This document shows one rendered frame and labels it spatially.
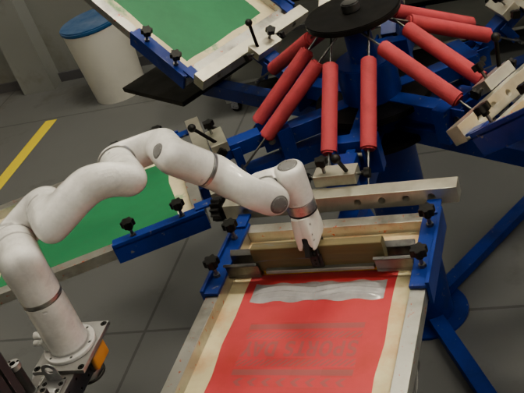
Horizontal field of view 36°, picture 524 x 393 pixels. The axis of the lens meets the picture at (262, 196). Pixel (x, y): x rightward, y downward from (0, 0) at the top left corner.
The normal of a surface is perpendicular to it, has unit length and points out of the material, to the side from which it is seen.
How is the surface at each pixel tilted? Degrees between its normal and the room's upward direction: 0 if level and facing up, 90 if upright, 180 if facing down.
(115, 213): 0
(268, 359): 0
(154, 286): 0
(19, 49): 90
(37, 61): 90
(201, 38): 32
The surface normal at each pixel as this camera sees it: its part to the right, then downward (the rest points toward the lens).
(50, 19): -0.22, 0.59
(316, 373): -0.29, -0.80
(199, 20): 0.10, -0.56
